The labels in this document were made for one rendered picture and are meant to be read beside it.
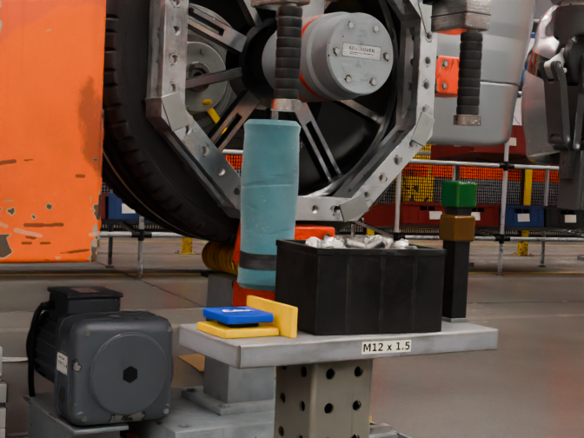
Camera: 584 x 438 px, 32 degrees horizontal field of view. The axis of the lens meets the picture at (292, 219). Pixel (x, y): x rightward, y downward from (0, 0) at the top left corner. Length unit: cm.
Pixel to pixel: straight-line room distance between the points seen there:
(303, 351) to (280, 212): 31
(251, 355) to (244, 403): 62
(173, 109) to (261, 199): 20
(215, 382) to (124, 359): 27
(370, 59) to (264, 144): 22
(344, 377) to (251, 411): 50
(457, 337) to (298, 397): 24
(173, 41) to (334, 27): 25
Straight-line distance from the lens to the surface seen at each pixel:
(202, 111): 220
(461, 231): 152
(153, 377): 172
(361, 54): 161
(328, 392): 138
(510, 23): 265
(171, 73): 160
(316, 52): 160
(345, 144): 197
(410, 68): 190
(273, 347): 128
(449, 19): 168
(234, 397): 188
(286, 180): 155
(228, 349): 127
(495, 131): 260
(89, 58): 148
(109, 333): 169
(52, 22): 146
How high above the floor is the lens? 67
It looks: 3 degrees down
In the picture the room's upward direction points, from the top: 3 degrees clockwise
